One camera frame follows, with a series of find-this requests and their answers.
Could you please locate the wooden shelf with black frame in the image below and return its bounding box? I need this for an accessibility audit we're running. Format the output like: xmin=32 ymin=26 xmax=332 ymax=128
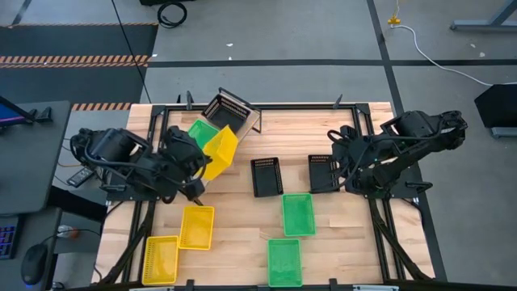
xmin=177 ymin=86 xmax=263 ymax=207

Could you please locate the small white orange device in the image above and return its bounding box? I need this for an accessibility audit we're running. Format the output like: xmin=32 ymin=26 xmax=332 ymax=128
xmin=55 ymin=224 xmax=80 ymax=240

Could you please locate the black metal table frame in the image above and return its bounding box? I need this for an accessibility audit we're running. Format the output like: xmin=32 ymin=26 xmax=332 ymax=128
xmin=96 ymin=103 xmax=437 ymax=284

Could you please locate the black monitor stand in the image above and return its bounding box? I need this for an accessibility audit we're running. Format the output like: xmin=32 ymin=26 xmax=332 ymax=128
xmin=27 ymin=106 xmax=53 ymax=124

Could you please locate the black desk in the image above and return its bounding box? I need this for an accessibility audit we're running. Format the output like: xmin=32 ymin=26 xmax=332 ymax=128
xmin=0 ymin=99 xmax=73 ymax=215

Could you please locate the black computer mouse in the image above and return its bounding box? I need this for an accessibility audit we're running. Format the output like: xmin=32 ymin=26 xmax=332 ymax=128
xmin=19 ymin=242 xmax=49 ymax=286

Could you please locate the computer monitor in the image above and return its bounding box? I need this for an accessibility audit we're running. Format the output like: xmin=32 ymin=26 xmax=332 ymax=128
xmin=0 ymin=95 xmax=32 ymax=129

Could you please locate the green slotted plastic basket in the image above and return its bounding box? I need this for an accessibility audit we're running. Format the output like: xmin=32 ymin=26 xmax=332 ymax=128
xmin=187 ymin=119 xmax=221 ymax=150
xmin=267 ymin=238 xmax=304 ymax=288
xmin=281 ymin=192 xmax=317 ymax=238

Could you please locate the grey metal foot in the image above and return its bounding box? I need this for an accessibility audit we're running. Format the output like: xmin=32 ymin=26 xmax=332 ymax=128
xmin=490 ymin=127 xmax=517 ymax=140

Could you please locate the coiled black cable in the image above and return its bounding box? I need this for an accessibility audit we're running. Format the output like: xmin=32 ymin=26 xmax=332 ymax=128
xmin=156 ymin=1 xmax=188 ymax=29

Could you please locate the white floor cable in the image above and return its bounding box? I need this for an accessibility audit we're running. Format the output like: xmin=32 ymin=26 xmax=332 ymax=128
xmin=389 ymin=23 xmax=517 ymax=88

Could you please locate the grey metal desk leg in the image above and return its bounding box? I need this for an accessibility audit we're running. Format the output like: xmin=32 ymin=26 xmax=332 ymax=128
xmin=450 ymin=0 xmax=517 ymax=32

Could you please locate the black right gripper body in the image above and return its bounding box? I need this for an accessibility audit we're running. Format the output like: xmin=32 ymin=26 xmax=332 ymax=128
xmin=331 ymin=125 xmax=367 ymax=171

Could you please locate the long thin black cable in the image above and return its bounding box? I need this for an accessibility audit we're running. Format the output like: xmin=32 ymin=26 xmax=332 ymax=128
xmin=110 ymin=0 xmax=153 ymax=105

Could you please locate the yellow slotted plastic basket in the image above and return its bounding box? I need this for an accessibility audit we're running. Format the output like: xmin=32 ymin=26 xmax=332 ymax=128
xmin=200 ymin=124 xmax=240 ymax=182
xmin=178 ymin=205 xmax=216 ymax=251
xmin=141 ymin=235 xmax=180 ymax=286

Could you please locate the black power adapter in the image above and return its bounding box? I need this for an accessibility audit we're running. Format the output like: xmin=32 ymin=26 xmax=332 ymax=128
xmin=66 ymin=166 xmax=96 ymax=188

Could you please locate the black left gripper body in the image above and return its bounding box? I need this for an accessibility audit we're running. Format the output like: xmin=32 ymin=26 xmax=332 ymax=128
xmin=163 ymin=125 xmax=211 ymax=179

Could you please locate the black hazard-striped floor mat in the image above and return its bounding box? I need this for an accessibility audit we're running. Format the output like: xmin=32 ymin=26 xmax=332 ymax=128
xmin=0 ymin=22 xmax=159 ymax=112

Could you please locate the backlit keyboard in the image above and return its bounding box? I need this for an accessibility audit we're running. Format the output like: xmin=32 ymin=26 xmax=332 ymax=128
xmin=0 ymin=216 xmax=20 ymax=260

